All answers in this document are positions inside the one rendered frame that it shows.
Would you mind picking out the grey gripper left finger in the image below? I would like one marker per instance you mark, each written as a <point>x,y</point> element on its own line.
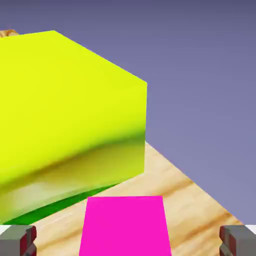
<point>14,240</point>

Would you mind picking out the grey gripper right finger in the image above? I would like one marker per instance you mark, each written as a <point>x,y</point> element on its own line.
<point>240,240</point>

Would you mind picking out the small magenta cube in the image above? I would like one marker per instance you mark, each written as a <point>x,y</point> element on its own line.
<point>125,226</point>

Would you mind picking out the large yellow box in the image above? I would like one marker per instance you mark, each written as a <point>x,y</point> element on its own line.
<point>66,112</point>

